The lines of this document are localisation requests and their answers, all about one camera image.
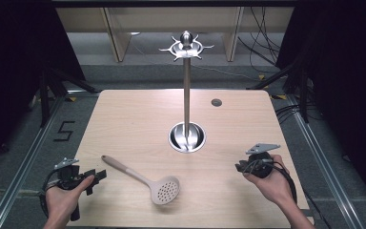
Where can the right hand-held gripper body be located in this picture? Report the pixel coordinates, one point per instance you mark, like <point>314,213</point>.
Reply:
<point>260,164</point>

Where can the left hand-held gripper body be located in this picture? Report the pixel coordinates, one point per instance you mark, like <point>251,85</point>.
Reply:
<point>67,174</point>

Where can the person's left hand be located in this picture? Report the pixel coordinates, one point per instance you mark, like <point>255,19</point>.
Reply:
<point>62,200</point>

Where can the person's right hand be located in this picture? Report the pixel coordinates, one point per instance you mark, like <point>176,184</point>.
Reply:
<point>274,187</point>

